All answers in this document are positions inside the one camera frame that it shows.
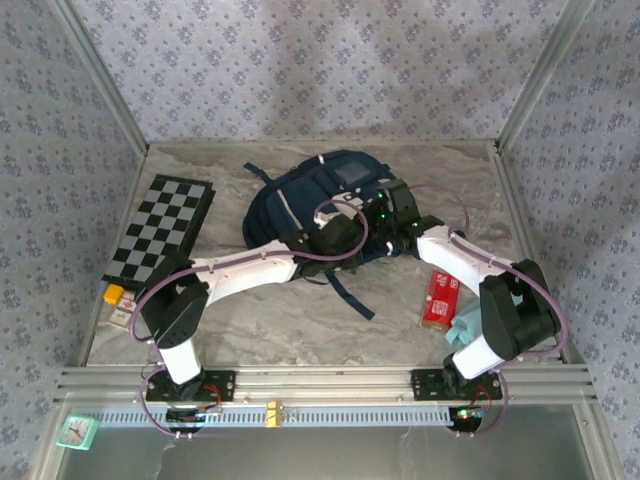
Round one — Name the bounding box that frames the navy blue backpack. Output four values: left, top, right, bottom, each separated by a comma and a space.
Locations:
242, 149, 401, 321

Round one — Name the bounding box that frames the red rectangular box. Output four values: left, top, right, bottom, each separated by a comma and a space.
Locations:
420, 269, 460, 331

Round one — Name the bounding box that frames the teal cloth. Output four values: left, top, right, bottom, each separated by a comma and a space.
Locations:
444, 297, 484, 347

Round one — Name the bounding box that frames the brass connector block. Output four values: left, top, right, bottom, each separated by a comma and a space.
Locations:
264, 399, 285, 429

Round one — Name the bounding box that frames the black grey folding chessboard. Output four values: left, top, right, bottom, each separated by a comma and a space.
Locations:
101, 173, 217, 300

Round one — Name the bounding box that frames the playing card box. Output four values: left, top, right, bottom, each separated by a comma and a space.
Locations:
105, 292, 140, 331

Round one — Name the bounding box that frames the mint green alarm clock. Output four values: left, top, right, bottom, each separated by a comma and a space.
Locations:
54, 413, 101, 451

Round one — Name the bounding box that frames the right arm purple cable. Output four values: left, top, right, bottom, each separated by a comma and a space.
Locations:
407, 184, 569, 441

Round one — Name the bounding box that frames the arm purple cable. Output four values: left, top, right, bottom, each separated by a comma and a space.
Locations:
407, 184, 569, 441
128, 198, 372, 441

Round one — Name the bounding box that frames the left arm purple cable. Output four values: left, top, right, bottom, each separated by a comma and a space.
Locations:
128, 198, 372, 441

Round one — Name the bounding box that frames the aluminium mounting rail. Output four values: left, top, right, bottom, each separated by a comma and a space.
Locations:
54, 364, 599, 405

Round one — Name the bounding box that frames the aluminium side rail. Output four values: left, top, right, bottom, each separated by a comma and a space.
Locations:
492, 142, 586, 366

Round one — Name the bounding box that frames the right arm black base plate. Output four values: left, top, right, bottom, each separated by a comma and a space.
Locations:
410, 368, 504, 403

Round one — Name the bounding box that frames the grey slotted cable duct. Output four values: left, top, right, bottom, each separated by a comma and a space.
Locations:
92, 405, 481, 429

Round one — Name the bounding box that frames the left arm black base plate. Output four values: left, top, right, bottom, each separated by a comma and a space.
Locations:
145, 368, 237, 403

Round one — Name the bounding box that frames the aluminium frame post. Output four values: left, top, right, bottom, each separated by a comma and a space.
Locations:
493, 0, 599, 151
49, 0, 151, 154

